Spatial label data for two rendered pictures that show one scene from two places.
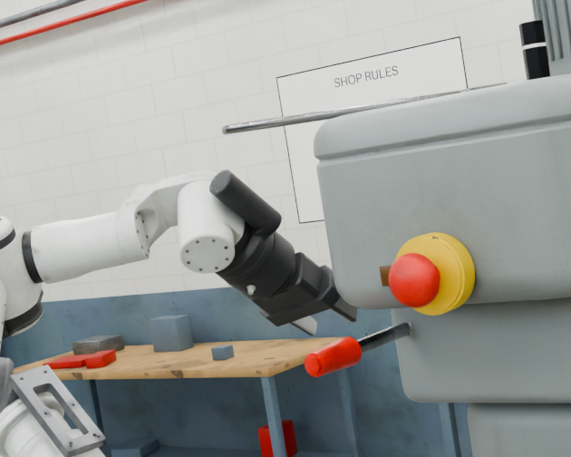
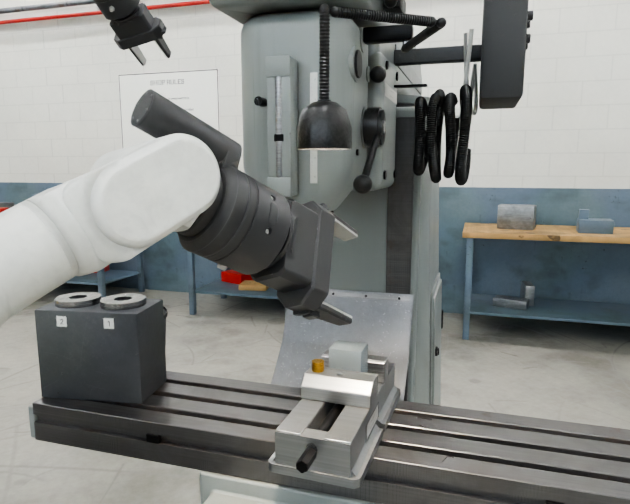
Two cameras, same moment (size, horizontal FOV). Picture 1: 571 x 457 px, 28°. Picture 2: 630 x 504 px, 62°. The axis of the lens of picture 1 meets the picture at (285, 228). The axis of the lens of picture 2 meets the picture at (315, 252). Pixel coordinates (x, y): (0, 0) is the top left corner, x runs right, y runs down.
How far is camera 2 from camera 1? 0.49 m
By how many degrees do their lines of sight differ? 22
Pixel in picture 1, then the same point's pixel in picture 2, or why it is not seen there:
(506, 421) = (265, 23)
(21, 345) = not seen: outside the picture
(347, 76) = (157, 80)
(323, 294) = (154, 28)
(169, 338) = not seen: hidden behind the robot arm
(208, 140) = (76, 103)
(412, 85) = (190, 90)
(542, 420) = (285, 21)
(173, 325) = not seen: hidden behind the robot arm
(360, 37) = (166, 61)
